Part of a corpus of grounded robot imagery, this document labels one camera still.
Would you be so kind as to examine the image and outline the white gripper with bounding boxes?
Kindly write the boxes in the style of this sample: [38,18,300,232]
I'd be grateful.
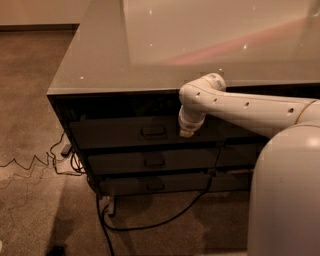
[178,106,206,138]

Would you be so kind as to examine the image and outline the grey drawer cabinet counter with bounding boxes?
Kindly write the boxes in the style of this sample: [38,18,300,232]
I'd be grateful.
[46,0,320,218]

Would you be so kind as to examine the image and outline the dark drawer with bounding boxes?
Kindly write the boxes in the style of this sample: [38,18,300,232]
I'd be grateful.
[70,116,227,149]
[217,143,264,168]
[88,148,218,175]
[100,173,210,196]
[209,169,253,192]

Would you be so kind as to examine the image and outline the thick black floor cable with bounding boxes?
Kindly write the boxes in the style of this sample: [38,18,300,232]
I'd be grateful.
[95,173,214,256]

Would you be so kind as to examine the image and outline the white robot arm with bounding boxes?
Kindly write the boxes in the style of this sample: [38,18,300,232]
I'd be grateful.
[178,73,320,138]

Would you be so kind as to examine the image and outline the black power adapter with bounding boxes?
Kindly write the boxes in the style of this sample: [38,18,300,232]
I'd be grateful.
[61,144,72,157]

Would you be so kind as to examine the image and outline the thin black zigzag cable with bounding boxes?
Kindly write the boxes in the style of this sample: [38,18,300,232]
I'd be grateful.
[0,132,84,177]

